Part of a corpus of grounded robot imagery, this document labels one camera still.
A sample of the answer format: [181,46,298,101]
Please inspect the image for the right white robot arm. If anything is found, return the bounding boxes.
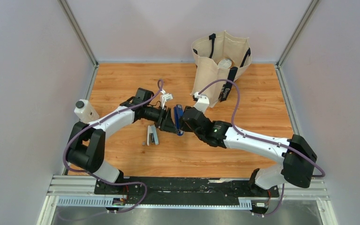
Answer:
[180,107,317,196]

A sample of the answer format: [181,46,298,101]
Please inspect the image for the white bottle black cap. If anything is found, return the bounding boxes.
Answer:
[74,99,100,123]

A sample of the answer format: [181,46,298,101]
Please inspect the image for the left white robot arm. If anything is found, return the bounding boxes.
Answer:
[63,88,177,195]

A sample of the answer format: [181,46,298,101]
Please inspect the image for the white roll in bag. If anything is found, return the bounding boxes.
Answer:
[217,58,233,69]

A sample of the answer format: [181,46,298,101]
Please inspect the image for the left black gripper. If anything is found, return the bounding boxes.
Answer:
[143,105,179,135]

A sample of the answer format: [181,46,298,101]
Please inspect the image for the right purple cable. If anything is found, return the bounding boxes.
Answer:
[197,79,326,217]

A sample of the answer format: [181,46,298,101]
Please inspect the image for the blue black stapler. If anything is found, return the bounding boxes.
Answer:
[173,104,184,136]

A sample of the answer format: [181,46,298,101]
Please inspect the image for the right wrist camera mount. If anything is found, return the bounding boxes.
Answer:
[193,92,210,113]

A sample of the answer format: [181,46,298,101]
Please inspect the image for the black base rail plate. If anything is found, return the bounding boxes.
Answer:
[94,176,280,206]

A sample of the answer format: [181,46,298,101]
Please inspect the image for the purple cable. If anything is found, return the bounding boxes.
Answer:
[197,79,326,217]
[62,79,165,215]

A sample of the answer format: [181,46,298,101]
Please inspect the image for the cream canvas tote bag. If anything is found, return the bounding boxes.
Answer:
[190,31,252,95]

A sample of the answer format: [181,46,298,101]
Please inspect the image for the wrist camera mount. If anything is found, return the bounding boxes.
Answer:
[193,92,210,113]
[160,90,173,108]

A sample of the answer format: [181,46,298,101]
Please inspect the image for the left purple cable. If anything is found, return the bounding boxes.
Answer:
[62,79,165,215]

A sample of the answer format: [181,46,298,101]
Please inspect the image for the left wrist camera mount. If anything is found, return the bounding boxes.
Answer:
[160,90,173,108]

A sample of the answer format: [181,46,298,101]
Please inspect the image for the light grey white stapler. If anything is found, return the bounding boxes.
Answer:
[146,125,159,146]

